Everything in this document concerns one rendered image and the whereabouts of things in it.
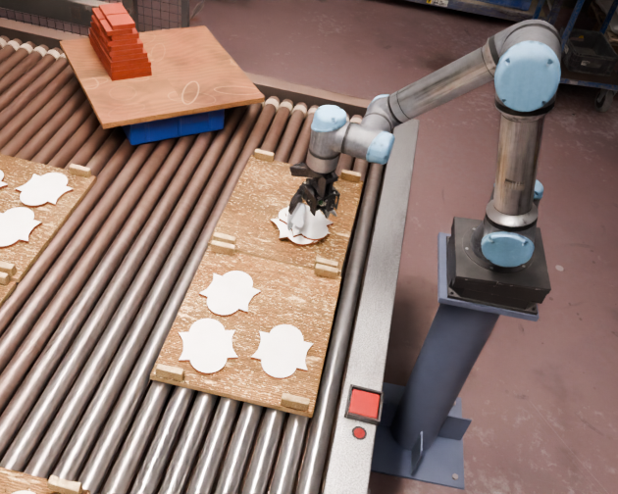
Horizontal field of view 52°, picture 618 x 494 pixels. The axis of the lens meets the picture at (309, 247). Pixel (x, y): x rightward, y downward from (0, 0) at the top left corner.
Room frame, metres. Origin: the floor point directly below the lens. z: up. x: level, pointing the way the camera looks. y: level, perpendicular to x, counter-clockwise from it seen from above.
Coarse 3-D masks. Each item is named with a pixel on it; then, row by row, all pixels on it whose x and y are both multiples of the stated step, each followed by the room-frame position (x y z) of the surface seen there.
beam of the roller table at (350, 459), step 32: (416, 128) 1.92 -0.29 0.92; (384, 192) 1.53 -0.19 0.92; (384, 224) 1.38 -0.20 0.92; (384, 256) 1.26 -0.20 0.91; (384, 288) 1.14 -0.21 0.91; (384, 320) 1.03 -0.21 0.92; (352, 352) 0.92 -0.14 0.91; (384, 352) 0.93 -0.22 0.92; (352, 448) 0.68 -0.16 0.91; (352, 480) 0.61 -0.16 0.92
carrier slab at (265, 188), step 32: (256, 160) 1.55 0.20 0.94; (256, 192) 1.40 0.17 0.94; (288, 192) 1.43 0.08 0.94; (352, 192) 1.48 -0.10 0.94; (224, 224) 1.24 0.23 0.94; (256, 224) 1.27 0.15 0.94; (352, 224) 1.34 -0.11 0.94; (256, 256) 1.16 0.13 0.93; (288, 256) 1.17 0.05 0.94; (320, 256) 1.19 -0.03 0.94
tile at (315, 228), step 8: (304, 216) 1.31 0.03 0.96; (312, 216) 1.31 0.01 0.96; (320, 216) 1.32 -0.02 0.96; (304, 224) 1.27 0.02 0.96; (312, 224) 1.28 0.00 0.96; (320, 224) 1.28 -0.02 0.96; (328, 224) 1.29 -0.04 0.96; (296, 232) 1.24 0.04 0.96; (304, 232) 1.24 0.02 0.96; (312, 232) 1.25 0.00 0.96; (320, 232) 1.25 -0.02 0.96
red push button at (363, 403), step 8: (352, 392) 0.80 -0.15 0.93; (360, 392) 0.80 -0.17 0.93; (368, 392) 0.81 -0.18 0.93; (352, 400) 0.78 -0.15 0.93; (360, 400) 0.78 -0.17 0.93; (368, 400) 0.79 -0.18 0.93; (376, 400) 0.79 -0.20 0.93; (352, 408) 0.76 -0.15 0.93; (360, 408) 0.76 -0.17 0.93; (368, 408) 0.77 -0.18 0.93; (376, 408) 0.77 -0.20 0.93; (368, 416) 0.75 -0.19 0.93; (376, 416) 0.75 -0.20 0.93
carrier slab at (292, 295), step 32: (224, 256) 1.13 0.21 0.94; (192, 288) 1.00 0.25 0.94; (256, 288) 1.04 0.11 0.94; (288, 288) 1.06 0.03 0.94; (320, 288) 1.08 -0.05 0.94; (192, 320) 0.91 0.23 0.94; (224, 320) 0.93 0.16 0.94; (256, 320) 0.94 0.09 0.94; (288, 320) 0.96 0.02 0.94; (320, 320) 0.98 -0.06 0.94; (160, 352) 0.81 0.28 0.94; (320, 352) 0.88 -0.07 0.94; (192, 384) 0.74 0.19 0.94; (224, 384) 0.76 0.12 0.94; (256, 384) 0.77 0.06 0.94; (288, 384) 0.78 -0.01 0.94
